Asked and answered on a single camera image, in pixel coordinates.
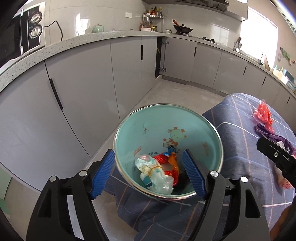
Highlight bright window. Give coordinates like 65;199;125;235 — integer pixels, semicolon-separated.
240;7;278;58

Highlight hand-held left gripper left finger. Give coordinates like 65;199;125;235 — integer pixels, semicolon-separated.
26;149;116;241

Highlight wall hooks with cloths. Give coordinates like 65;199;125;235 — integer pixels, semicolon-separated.
279;47;296;65

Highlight white plastic basin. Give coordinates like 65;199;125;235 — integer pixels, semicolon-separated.
273;68;289;81

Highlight black wok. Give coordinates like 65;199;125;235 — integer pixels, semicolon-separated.
172;20;193;33

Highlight black range hood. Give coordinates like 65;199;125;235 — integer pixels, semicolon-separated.
174;0;228;12

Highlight purple plastic wrapper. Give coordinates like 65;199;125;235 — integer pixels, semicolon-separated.
254;125;296;159

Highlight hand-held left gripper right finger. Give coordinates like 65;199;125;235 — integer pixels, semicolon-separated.
182;149;271;241

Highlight pale pink plastic bag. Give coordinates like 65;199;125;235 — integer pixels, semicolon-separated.
135;154;174;194

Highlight red plastic wrapper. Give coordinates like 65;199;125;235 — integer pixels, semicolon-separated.
253;99;274;133

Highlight metal spice rack with bottles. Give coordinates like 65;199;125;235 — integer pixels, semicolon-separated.
140;6;165;32

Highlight black power cable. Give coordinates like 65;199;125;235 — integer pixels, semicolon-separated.
44;20;63;41

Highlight gas stove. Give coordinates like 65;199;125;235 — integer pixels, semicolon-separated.
173;32;215;42

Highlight orange snack wrapper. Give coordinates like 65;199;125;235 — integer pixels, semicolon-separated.
167;154;180;178

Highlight grey speckled countertop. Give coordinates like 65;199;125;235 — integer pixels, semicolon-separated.
0;30;296;98

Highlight grey kitchen base cabinets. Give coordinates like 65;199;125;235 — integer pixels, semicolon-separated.
0;37;296;193

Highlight silver black microwave oven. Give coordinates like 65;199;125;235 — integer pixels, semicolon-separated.
0;1;46;70

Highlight teal cartoon print bin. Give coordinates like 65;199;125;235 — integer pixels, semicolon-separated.
113;103;223;200

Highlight person's right hand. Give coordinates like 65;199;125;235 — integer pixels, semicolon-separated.
269;206;296;241

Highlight blue plaid blanket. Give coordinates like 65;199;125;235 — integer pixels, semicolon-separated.
104;93;296;241

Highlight wooden cutting board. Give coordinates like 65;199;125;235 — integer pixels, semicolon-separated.
264;55;274;71

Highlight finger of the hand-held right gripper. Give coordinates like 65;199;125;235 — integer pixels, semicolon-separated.
257;137;296;183

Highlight white red-print plastic bag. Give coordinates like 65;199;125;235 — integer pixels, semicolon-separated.
275;166;292;190

